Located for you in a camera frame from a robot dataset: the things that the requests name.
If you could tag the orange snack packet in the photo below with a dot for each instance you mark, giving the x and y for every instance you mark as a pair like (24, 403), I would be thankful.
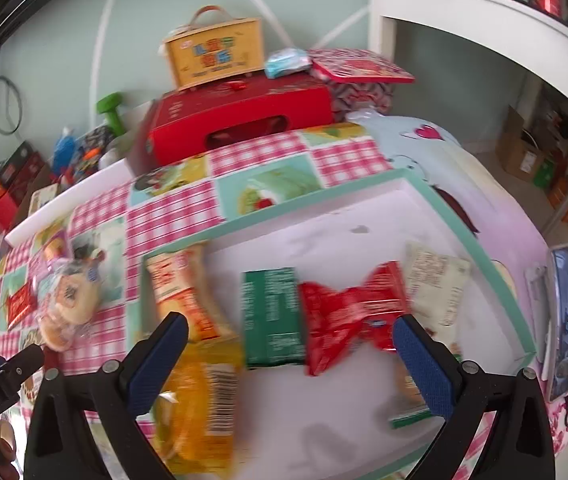
(179, 285)

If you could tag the dark red carton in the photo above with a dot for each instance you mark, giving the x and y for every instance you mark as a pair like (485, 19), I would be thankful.
(21, 165)

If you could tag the white foam board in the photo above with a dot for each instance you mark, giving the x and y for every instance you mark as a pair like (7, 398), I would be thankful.
(74, 197)

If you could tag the smartphone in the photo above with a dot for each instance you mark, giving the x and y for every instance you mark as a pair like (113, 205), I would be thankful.
(566, 320)

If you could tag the green dumbbell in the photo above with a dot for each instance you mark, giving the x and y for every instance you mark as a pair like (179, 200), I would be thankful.
(114, 112)

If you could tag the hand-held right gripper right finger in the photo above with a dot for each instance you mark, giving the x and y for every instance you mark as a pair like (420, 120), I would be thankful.
(424, 370)

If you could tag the large red gift box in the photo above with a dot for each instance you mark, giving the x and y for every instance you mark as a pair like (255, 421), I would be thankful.
(244, 110)

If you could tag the green paper bag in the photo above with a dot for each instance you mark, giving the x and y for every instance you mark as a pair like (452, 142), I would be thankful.
(544, 175)

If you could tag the red snack packet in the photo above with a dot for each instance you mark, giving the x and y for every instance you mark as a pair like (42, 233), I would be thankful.
(344, 320)

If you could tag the white phone stand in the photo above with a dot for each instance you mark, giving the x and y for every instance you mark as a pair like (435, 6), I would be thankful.
(539, 310)

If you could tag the white shelf unit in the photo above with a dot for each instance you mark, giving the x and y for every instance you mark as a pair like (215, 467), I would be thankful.
(489, 15)

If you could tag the toy car pack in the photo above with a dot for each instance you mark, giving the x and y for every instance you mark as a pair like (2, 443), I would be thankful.
(94, 150)

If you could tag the red patterned tin box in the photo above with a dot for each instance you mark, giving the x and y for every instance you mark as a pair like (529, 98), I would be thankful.
(359, 67)

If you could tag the shallow teal cardboard box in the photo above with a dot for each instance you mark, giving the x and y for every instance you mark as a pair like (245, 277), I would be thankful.
(344, 240)

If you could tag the person's left hand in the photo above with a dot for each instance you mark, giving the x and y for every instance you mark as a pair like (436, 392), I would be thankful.
(6, 440)

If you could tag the green snack packet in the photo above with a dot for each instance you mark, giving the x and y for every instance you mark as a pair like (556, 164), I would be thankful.
(274, 320)

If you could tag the yellow snack packet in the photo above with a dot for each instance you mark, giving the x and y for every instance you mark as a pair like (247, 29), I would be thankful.
(204, 410)

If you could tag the blue plastic bottle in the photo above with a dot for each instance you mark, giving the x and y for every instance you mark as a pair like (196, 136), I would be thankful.
(65, 152)

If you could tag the blue wet wipes pack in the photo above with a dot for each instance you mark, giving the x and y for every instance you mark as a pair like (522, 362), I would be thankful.
(286, 62)

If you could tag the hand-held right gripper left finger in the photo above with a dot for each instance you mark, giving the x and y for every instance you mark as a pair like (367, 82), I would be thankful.
(156, 365)

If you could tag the white label snack packet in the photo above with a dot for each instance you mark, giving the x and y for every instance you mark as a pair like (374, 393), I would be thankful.
(436, 285)

